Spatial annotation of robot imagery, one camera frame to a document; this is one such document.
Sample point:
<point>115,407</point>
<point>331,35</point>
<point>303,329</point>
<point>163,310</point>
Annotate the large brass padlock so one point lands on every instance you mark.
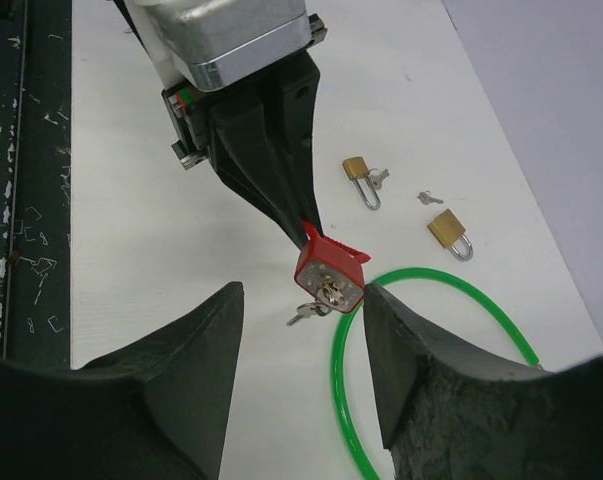
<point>451,235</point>

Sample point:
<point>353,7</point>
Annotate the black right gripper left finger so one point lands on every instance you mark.
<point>157,408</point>

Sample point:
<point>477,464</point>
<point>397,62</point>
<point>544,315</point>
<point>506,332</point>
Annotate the keys of large padlock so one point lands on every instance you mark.
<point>426,198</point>

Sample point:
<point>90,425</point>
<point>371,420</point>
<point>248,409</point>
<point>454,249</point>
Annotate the green cable lock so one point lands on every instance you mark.
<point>345,423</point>

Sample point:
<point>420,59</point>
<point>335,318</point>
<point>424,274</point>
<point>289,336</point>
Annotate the keys of small padlock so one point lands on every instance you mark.
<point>377,177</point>

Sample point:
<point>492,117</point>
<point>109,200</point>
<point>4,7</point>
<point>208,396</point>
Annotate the keys of red lock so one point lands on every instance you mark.
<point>316,305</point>

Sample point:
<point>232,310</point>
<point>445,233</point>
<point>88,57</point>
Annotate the red cable lock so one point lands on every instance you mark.
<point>331,272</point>

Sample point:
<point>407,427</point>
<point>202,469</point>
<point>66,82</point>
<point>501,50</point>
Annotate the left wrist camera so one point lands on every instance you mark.
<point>212,44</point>

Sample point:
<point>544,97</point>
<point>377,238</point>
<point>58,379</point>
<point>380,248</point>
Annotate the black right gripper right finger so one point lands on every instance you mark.
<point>448,409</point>

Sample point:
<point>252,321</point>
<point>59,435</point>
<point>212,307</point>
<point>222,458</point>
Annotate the small brass padlock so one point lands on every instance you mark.
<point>358,173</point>

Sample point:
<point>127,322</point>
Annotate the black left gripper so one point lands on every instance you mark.
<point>263,155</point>

